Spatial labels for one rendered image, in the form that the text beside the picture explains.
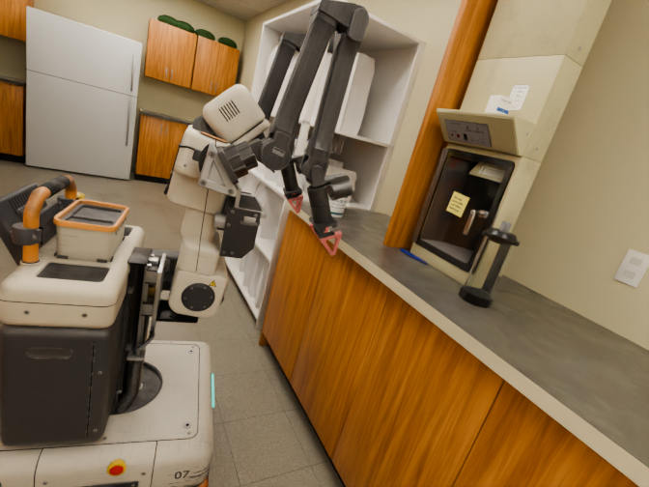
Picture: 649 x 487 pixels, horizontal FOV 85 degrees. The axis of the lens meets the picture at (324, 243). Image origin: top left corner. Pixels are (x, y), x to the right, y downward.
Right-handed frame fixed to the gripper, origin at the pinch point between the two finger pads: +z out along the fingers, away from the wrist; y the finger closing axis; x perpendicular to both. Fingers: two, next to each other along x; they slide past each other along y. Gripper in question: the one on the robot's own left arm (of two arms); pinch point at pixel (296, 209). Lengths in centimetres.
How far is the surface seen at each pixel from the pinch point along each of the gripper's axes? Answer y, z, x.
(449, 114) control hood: -25, -28, -57
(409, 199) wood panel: -13.0, 3.7, -45.6
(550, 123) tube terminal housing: -46, -22, -79
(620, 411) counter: -105, 25, -43
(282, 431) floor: -23, 95, 32
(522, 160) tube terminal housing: -48, -13, -68
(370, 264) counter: -35.7, 14.6, -16.9
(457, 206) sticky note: -33, 3, -54
